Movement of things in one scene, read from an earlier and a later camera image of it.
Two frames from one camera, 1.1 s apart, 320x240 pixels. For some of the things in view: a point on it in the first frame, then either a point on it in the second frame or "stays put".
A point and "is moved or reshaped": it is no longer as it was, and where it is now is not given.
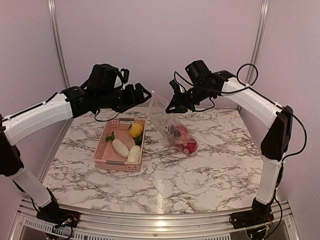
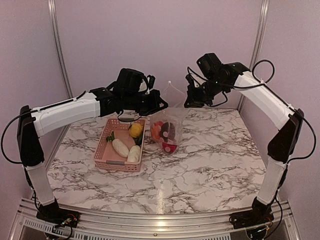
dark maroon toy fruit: x=174 y=132 is moved or reshaped
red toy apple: x=189 y=146 to x=169 y=148
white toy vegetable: x=134 y=154 stays put
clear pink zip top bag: x=173 y=127 is moved or reshaped
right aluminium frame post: x=258 y=39 stays put
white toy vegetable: x=121 y=149 stays put
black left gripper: x=133 y=100 to x=155 y=107
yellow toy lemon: x=136 y=130 stays put
